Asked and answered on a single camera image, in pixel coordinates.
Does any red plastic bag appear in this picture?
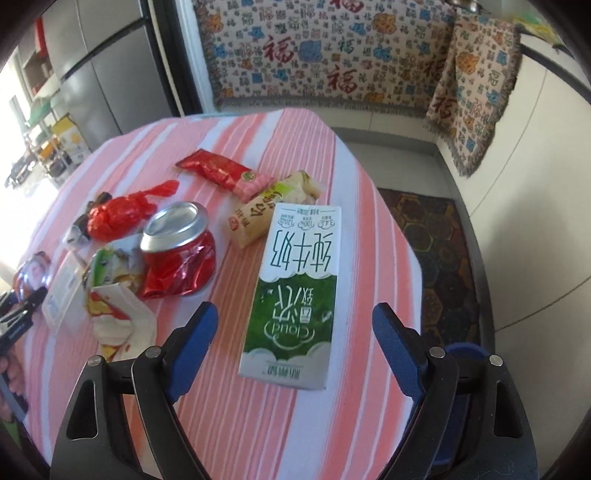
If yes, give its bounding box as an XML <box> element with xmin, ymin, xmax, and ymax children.
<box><xmin>88</xmin><ymin>180</ymin><xmax>180</xmax><ymax>241</ymax></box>

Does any yellow cardboard box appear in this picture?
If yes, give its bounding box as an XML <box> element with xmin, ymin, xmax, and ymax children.
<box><xmin>51</xmin><ymin>115</ymin><xmax>90</xmax><ymax>162</ymax></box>

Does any torn white and red wrapper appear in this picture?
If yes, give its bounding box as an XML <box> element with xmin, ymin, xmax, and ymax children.
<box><xmin>90</xmin><ymin>284</ymin><xmax>158</xmax><ymax>363</ymax></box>

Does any large printed blanket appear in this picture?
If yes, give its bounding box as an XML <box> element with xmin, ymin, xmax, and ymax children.
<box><xmin>191</xmin><ymin>0</ymin><xmax>458</xmax><ymax>116</ymax></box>

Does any grey refrigerator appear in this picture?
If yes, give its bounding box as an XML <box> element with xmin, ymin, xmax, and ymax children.
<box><xmin>39</xmin><ymin>0</ymin><xmax>185</xmax><ymax>153</ymax></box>

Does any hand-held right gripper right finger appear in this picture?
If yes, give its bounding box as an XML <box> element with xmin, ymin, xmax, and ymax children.
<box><xmin>372</xmin><ymin>302</ymin><xmax>541</xmax><ymax>480</ymax></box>

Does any green and white milk carton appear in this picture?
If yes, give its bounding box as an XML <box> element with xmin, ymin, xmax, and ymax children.
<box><xmin>238</xmin><ymin>203</ymin><xmax>342</xmax><ymax>391</ymax></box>

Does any dark small wrapper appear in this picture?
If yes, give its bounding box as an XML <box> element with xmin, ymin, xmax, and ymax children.
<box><xmin>62</xmin><ymin>191</ymin><xmax>114</xmax><ymax>252</ymax></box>

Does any beige snack wrapper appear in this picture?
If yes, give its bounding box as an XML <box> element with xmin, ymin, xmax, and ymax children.
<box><xmin>227</xmin><ymin>170</ymin><xmax>324</xmax><ymax>250</ymax></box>

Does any metal shelf rack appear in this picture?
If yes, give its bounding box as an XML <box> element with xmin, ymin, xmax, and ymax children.
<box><xmin>4</xmin><ymin>46</ymin><xmax>93</xmax><ymax>190</ymax></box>

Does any hexagon pattern floor mat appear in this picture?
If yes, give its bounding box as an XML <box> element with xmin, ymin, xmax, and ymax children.
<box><xmin>376</xmin><ymin>187</ymin><xmax>481</xmax><ymax>344</ymax></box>

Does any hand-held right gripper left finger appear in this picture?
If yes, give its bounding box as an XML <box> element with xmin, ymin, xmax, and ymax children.
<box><xmin>48</xmin><ymin>301</ymin><xmax>219</xmax><ymax>480</ymax></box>

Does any crushed red drink can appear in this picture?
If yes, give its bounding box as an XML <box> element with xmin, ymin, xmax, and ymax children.
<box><xmin>140</xmin><ymin>202</ymin><xmax>218</xmax><ymax>300</ymax></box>

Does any torn green snack wrapper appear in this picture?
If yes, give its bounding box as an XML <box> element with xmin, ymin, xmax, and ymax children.
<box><xmin>83</xmin><ymin>233</ymin><xmax>146</xmax><ymax>296</ymax></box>

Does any small printed blanket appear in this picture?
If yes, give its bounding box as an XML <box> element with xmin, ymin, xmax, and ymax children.
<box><xmin>425</xmin><ymin>9</ymin><xmax>522</xmax><ymax>178</ymax></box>

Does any yellow green cloth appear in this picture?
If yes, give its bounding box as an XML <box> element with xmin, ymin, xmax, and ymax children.
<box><xmin>517</xmin><ymin>13</ymin><xmax>570</xmax><ymax>47</ymax></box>

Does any red sausage wrapper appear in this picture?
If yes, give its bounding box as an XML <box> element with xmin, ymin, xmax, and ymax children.
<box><xmin>175</xmin><ymin>149</ymin><xmax>274</xmax><ymax>204</ymax></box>

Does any white packet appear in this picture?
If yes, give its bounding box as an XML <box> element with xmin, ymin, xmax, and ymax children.
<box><xmin>44</xmin><ymin>254</ymin><xmax>90</xmax><ymax>333</ymax></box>

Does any pink striped tablecloth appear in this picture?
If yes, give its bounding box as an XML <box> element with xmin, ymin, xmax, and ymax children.
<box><xmin>18</xmin><ymin>107</ymin><xmax>423</xmax><ymax>480</ymax></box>

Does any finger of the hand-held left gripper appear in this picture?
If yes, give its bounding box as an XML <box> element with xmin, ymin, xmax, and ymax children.
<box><xmin>9</xmin><ymin>286</ymin><xmax>49</xmax><ymax>320</ymax></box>

